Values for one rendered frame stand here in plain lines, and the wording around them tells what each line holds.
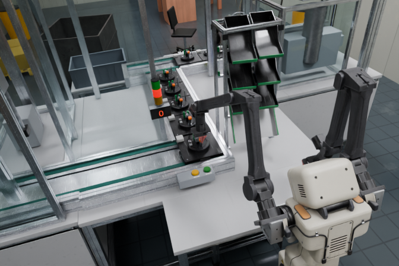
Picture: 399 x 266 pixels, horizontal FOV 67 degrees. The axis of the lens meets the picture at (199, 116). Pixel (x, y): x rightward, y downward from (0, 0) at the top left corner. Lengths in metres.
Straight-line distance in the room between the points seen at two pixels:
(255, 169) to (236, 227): 0.48
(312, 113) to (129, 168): 1.72
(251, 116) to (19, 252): 1.43
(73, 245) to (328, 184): 1.40
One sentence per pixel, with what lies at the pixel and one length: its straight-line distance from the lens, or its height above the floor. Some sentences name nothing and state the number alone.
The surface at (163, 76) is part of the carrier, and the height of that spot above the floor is 0.99.
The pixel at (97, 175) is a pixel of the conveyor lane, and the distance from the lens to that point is 1.92.
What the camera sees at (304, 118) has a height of 0.57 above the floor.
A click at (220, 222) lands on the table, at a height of 0.86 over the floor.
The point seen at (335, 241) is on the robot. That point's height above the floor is 1.13.
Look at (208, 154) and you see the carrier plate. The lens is 1.81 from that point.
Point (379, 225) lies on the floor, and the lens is 2.94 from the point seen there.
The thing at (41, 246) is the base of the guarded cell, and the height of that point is 0.74.
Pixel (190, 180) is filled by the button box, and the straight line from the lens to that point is 1.69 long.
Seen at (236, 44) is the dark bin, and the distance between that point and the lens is 1.68.
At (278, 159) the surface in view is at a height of 0.86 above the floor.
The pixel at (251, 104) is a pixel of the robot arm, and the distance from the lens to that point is 1.19.
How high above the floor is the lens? 2.18
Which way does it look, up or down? 34 degrees down
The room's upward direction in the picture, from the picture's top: 5 degrees counter-clockwise
